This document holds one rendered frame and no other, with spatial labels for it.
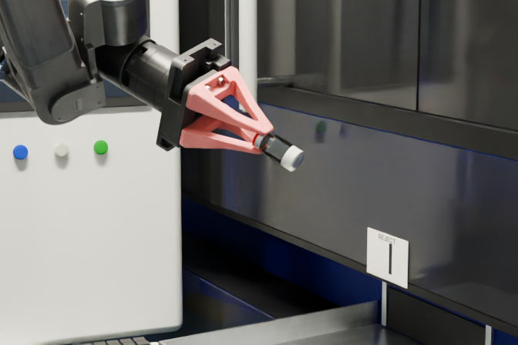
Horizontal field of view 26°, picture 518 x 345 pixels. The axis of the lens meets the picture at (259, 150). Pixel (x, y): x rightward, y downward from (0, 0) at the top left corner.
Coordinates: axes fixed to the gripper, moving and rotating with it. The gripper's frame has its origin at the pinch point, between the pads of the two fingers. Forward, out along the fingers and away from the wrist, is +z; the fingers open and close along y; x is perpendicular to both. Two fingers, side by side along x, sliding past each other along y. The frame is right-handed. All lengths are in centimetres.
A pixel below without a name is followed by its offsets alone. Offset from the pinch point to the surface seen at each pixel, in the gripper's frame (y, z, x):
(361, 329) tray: -48, 5, 35
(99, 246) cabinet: -57, -37, 29
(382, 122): -16.3, -1.8, 35.6
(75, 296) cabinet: -64, -36, 24
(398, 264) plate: -29.4, 8.4, 29.2
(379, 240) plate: -29.5, 4.4, 31.3
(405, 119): -13.3, 1.4, 34.0
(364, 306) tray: -46, 4, 37
